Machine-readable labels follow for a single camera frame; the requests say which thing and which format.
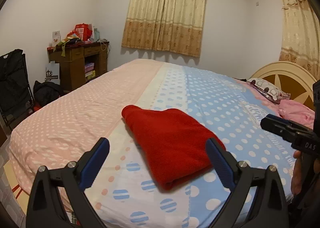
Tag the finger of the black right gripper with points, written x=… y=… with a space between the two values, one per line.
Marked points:
x=287 y=129

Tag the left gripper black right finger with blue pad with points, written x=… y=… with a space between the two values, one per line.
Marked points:
x=268 y=207

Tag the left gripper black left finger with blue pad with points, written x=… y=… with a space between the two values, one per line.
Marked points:
x=45 y=207

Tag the red knit sweater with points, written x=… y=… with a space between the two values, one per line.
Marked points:
x=173 y=144

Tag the person's right hand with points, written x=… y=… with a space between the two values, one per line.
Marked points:
x=296 y=182

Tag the pink folded blanket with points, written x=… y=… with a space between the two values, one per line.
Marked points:
x=295 y=111

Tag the grey patterned pillow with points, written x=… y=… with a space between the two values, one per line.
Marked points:
x=268 y=90

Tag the cream wooden headboard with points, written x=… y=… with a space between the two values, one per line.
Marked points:
x=290 y=78

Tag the polka dot bed sheet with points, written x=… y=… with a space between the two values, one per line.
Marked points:
x=124 y=192

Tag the beige curtain right window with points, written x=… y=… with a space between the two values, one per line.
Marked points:
x=300 y=38

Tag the beige curtain window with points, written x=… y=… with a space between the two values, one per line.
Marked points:
x=165 y=25
x=300 y=38

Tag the black folding chair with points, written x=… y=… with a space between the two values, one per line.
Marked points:
x=16 y=95

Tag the black bag on floor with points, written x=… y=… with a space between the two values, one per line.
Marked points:
x=46 y=92

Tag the white paper shopping bag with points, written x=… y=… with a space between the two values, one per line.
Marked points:
x=53 y=72

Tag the dark wooden desk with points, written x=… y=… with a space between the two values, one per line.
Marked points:
x=77 y=56

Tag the beige curtain centre window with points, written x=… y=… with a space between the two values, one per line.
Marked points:
x=165 y=25

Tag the red gift bag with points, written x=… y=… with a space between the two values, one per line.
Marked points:
x=84 y=31

